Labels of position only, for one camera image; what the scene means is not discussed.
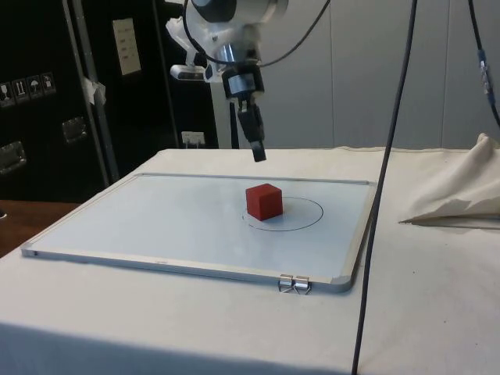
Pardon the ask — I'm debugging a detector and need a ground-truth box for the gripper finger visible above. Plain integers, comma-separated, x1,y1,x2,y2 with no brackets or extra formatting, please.
236,95,268,164

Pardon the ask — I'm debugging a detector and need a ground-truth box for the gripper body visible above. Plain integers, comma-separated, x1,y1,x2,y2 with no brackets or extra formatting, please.
221,66,267,101

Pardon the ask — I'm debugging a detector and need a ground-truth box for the red cube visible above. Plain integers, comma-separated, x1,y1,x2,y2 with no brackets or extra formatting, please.
245,182,284,223

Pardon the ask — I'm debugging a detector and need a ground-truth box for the silver binder clip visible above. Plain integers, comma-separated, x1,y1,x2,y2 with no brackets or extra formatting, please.
277,274,295,295
293,274,314,295

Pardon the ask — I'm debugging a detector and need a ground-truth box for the black cabinet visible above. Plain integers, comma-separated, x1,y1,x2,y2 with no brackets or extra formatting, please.
0,0,220,202

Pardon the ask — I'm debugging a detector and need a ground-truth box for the black cable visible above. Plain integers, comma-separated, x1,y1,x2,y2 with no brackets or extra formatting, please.
259,0,331,67
182,0,251,67
350,0,419,375
467,0,500,128

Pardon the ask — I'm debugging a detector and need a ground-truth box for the whiteboard with silver frame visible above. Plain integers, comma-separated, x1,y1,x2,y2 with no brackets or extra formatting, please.
21,172,375,295

